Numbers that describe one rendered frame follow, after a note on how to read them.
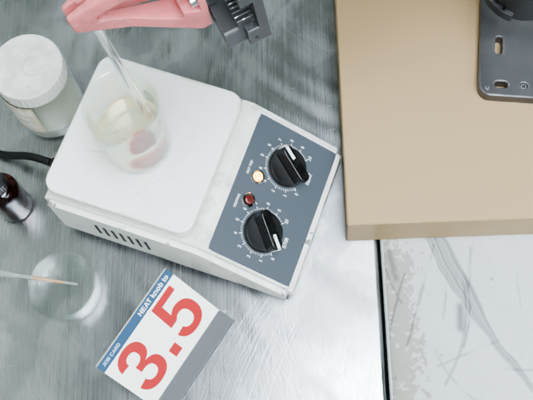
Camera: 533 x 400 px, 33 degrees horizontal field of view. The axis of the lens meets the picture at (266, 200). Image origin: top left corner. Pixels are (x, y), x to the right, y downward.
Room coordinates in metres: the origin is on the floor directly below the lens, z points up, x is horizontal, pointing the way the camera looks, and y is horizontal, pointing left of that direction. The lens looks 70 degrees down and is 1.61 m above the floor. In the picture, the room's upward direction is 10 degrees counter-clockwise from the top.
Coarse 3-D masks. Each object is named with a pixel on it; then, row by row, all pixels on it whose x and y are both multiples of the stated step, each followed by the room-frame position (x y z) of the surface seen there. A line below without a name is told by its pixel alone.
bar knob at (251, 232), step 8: (256, 216) 0.22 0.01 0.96; (264, 216) 0.22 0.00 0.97; (272, 216) 0.22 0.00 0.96; (248, 224) 0.22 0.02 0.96; (256, 224) 0.22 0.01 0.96; (264, 224) 0.22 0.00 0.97; (272, 224) 0.22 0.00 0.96; (280, 224) 0.22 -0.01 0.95; (248, 232) 0.21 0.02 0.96; (256, 232) 0.21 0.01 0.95; (264, 232) 0.21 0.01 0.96; (272, 232) 0.21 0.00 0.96; (280, 232) 0.21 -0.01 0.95; (248, 240) 0.21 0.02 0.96; (256, 240) 0.21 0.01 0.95; (264, 240) 0.21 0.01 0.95; (272, 240) 0.20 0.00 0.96; (280, 240) 0.20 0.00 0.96; (256, 248) 0.20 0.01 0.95; (264, 248) 0.20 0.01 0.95; (272, 248) 0.20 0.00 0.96; (280, 248) 0.20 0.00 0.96
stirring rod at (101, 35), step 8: (80, 0) 0.29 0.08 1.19; (96, 32) 0.29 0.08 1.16; (104, 32) 0.29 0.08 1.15; (104, 40) 0.29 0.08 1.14; (104, 48) 0.29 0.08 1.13; (112, 48) 0.29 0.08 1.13; (112, 56) 0.29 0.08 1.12; (120, 64) 0.29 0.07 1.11; (120, 72) 0.29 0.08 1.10; (128, 80) 0.29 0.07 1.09; (128, 88) 0.29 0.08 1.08; (136, 88) 0.29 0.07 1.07; (136, 96) 0.29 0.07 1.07; (144, 104) 0.29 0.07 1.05; (144, 112) 0.29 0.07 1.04
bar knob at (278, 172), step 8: (280, 152) 0.27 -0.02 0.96; (288, 152) 0.27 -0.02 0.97; (296, 152) 0.27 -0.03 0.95; (272, 160) 0.27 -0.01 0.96; (280, 160) 0.27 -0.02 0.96; (288, 160) 0.26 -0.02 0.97; (296, 160) 0.26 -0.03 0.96; (304, 160) 0.27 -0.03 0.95; (272, 168) 0.26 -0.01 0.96; (280, 168) 0.26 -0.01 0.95; (288, 168) 0.26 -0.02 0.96; (296, 168) 0.26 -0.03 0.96; (304, 168) 0.26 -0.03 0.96; (272, 176) 0.26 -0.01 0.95; (280, 176) 0.26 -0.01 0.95; (288, 176) 0.26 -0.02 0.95; (296, 176) 0.25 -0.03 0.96; (304, 176) 0.25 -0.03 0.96; (280, 184) 0.25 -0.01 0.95; (288, 184) 0.25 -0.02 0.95; (296, 184) 0.25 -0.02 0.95
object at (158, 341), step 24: (168, 288) 0.19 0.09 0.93; (168, 312) 0.17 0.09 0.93; (192, 312) 0.17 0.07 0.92; (144, 336) 0.16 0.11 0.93; (168, 336) 0.16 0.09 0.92; (192, 336) 0.15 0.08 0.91; (120, 360) 0.14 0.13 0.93; (144, 360) 0.14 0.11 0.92; (168, 360) 0.14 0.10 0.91; (144, 384) 0.12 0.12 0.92
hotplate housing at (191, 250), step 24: (240, 120) 0.30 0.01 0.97; (240, 144) 0.28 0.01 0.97; (336, 168) 0.27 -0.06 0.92; (48, 192) 0.27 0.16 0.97; (216, 192) 0.25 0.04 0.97; (72, 216) 0.25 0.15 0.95; (96, 216) 0.25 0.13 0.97; (216, 216) 0.23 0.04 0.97; (120, 240) 0.24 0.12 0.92; (144, 240) 0.22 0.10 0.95; (168, 240) 0.22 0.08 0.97; (192, 240) 0.21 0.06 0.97; (312, 240) 0.21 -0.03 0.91; (192, 264) 0.21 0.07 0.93; (216, 264) 0.20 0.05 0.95; (240, 264) 0.19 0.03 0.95; (264, 288) 0.18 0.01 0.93; (288, 288) 0.17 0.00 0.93
